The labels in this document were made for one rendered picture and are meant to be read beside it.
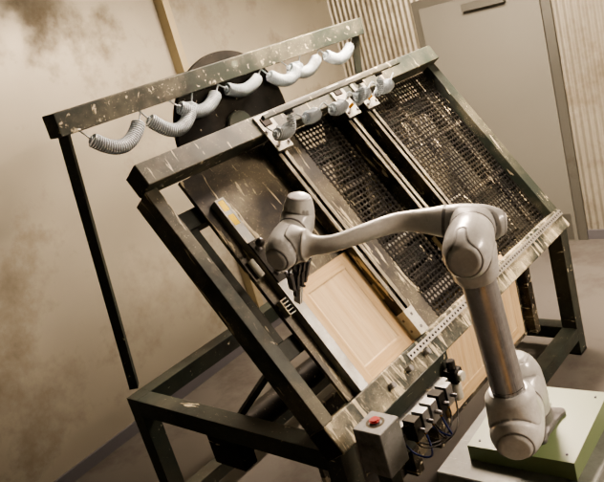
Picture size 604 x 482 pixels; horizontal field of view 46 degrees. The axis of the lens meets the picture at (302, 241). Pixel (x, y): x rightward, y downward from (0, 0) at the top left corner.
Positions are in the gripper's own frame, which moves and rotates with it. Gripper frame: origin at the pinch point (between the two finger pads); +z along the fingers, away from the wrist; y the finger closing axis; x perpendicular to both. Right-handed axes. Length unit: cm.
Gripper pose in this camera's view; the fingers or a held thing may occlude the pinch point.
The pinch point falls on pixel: (297, 294)
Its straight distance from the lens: 250.1
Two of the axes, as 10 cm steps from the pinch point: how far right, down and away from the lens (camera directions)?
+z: -0.1, 8.1, 5.9
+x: 7.8, 3.7, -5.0
